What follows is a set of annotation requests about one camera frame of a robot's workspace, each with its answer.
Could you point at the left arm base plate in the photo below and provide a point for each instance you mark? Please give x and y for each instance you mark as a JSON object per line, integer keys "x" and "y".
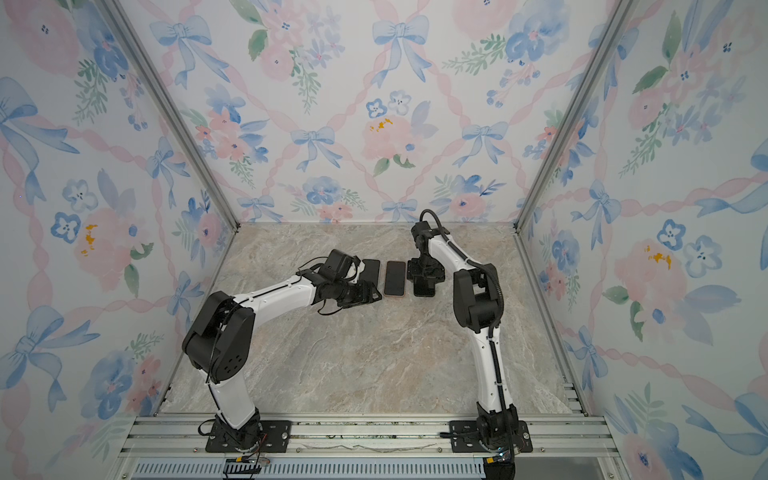
{"x": 266, "y": 436}

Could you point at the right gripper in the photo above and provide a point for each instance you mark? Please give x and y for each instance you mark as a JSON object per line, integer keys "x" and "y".
{"x": 436, "y": 276}

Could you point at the corner aluminium post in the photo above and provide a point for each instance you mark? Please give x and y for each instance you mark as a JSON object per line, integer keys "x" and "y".
{"x": 610, "y": 37}
{"x": 117, "y": 19}

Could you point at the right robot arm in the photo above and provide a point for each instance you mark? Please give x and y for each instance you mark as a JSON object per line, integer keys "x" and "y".
{"x": 478, "y": 307}

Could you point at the left corner aluminium post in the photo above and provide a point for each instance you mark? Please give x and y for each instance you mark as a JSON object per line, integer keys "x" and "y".
{"x": 117, "y": 19}

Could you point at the pink phone case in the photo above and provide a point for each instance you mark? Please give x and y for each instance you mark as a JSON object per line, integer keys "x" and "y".
{"x": 395, "y": 278}

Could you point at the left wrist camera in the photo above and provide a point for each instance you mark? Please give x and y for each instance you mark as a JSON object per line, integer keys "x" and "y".
{"x": 340, "y": 266}

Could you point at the light blue phone case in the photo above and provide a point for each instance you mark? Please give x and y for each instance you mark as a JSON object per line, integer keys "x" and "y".
{"x": 371, "y": 273}

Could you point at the black phone case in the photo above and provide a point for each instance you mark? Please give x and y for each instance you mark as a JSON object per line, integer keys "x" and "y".
{"x": 424, "y": 290}

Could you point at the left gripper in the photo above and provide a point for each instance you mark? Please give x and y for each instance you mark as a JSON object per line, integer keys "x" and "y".
{"x": 366, "y": 294}

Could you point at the right corner aluminium post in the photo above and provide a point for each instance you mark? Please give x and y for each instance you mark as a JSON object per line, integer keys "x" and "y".
{"x": 610, "y": 37}

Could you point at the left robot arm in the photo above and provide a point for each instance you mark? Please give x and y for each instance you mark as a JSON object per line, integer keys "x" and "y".
{"x": 218, "y": 345}

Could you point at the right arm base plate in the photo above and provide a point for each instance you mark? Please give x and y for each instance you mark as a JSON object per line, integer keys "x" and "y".
{"x": 468, "y": 437}

